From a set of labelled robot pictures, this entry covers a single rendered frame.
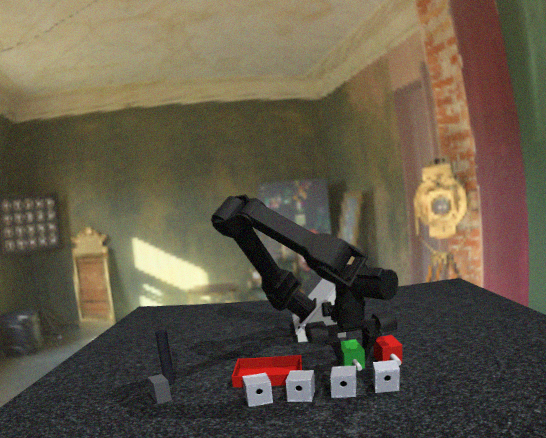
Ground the red block with white pin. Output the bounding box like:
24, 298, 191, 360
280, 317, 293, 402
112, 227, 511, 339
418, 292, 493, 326
373, 335, 403, 366

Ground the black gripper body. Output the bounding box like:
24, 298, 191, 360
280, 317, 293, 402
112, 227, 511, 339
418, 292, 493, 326
305, 296, 397, 344

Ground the red tray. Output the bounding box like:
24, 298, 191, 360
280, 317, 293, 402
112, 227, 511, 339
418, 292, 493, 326
231, 355, 302, 387

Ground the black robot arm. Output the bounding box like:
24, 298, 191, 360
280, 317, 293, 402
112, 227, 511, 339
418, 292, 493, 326
211, 194, 399, 324

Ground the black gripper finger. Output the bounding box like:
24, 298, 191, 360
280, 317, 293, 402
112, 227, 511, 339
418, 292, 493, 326
362, 329, 382, 361
325, 338, 343, 366

